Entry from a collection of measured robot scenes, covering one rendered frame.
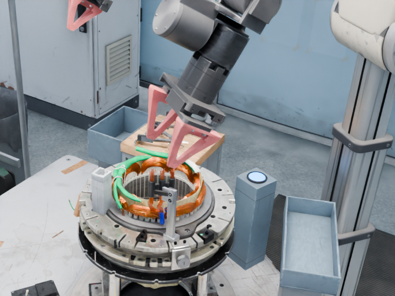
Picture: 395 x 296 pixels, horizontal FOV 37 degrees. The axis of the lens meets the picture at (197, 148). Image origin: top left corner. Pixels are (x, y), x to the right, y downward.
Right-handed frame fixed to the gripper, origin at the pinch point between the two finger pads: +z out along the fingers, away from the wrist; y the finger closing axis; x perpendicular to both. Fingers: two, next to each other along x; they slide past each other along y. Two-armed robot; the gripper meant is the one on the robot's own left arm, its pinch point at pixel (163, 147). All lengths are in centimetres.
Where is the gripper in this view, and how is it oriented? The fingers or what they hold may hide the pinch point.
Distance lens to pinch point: 85.1
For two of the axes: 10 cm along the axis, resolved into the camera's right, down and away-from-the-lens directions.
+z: -4.9, 8.3, 2.7
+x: 7.7, 2.7, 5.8
